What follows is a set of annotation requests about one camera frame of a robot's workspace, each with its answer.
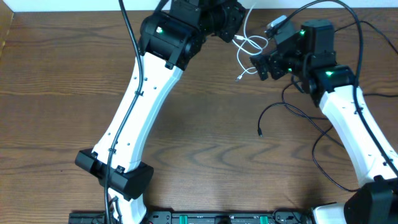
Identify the camera black cable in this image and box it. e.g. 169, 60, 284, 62
102, 0, 170, 224
270, 0, 398, 177

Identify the left camera black cable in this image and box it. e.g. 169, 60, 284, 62
102, 0, 170, 224

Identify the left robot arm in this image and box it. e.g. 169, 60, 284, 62
70, 1, 246, 223

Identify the white usb cable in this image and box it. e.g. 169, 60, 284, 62
231, 2, 270, 82

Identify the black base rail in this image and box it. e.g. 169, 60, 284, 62
68, 210, 312, 224

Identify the right camera black cable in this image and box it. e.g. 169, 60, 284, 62
270, 0, 398, 177

